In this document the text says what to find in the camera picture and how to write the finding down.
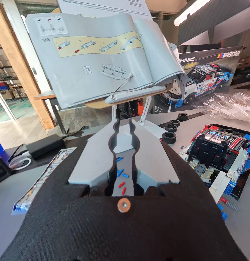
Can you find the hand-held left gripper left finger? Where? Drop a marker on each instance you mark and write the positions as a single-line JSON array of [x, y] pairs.
[[92, 161]]

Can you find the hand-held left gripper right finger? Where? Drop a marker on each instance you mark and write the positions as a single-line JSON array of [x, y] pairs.
[[155, 161]]

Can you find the pile of blue pins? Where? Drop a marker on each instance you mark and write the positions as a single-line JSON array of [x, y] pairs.
[[119, 172]]

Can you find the white brick beam assembly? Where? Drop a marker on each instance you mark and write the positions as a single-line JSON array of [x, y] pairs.
[[218, 183]]

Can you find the building instruction booklet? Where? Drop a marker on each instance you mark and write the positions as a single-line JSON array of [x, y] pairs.
[[86, 61]]

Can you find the black toy tire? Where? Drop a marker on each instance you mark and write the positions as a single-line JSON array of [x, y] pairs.
[[183, 116], [171, 128], [169, 138], [174, 123]]

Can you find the white book stand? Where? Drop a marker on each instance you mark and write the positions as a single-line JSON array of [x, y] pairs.
[[151, 126]]

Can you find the red brick pin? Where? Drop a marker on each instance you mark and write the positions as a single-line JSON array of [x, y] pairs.
[[121, 184], [123, 190]]

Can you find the shiny sticker sheet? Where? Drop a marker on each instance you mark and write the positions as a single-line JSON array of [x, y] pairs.
[[45, 173]]

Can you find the black power adapter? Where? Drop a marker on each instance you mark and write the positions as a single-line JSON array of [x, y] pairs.
[[45, 144]]

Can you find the orange object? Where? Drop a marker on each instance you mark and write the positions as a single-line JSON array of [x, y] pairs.
[[141, 108]]

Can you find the brick race car model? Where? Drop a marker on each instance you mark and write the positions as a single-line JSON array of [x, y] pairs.
[[218, 140]]

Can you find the red and grey toy part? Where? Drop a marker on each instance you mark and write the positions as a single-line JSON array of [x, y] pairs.
[[223, 200]]

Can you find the blue brick piece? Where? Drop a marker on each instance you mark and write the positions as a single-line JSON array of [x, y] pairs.
[[224, 216], [220, 207]]

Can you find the wooden table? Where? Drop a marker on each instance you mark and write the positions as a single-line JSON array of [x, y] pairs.
[[44, 95]]

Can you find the clear plastic bags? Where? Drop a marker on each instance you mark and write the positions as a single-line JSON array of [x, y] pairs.
[[228, 106]]

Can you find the toy set cardboard box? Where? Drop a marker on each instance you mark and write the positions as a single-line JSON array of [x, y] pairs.
[[208, 61]]

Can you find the wooden pillar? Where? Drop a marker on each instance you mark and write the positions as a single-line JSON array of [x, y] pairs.
[[15, 61]]

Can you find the ceiling light strip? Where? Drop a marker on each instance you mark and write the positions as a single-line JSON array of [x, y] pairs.
[[188, 14]]

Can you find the printed paper sheet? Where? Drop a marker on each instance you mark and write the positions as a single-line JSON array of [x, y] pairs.
[[106, 6]]

